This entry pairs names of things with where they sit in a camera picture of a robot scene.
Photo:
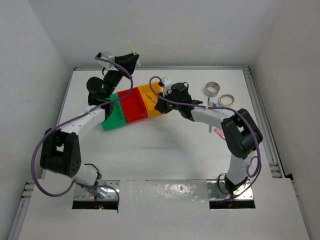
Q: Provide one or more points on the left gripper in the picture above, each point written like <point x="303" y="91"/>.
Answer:
<point x="127" y="61"/>

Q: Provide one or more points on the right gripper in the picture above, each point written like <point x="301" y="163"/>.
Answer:
<point x="161" y="105"/>

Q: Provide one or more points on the blue thin pen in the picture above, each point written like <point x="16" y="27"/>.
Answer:
<point x="152" y="99"/>

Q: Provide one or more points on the yellow highlighter pen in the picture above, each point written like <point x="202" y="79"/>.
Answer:
<point x="133" y="52"/>

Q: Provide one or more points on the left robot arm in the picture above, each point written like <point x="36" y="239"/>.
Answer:
<point x="61" y="151"/>

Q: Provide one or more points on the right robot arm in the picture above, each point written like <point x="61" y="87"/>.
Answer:
<point x="241" y="134"/>

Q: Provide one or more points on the yellow plastic bin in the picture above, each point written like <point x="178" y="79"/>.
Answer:
<point x="149" y="105"/>

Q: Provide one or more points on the grey wide tape roll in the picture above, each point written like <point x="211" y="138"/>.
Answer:
<point x="212" y="89"/>

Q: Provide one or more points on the red plastic bin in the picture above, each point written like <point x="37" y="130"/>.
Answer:
<point x="133" y="107"/>

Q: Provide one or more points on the beige masking tape roll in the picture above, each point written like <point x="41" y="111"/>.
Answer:
<point x="226" y="100"/>

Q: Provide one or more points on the green plastic bin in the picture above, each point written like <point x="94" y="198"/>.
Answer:
<point x="116" y="119"/>

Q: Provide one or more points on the pink correction tape case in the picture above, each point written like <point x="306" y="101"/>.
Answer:
<point x="220" y="133"/>

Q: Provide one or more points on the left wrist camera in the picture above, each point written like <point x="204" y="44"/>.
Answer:
<point x="106" y="60"/>

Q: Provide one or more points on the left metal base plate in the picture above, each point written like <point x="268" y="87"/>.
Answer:
<point x="107" y="190"/>

